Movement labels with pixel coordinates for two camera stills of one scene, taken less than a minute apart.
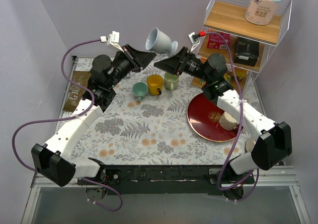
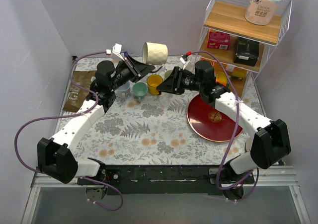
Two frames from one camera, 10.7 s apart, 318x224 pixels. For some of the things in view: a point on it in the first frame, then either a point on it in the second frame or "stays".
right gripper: x=182 y=60 -> x=178 y=80
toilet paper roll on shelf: x=264 y=5 stays
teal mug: x=139 y=90 stays
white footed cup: x=157 y=41 -> x=123 y=90
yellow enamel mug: x=155 y=84 stays
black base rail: x=169 y=180 stays
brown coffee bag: x=76 y=92 stays
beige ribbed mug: x=227 y=121 -> x=154 y=53
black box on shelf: x=247 y=52 stays
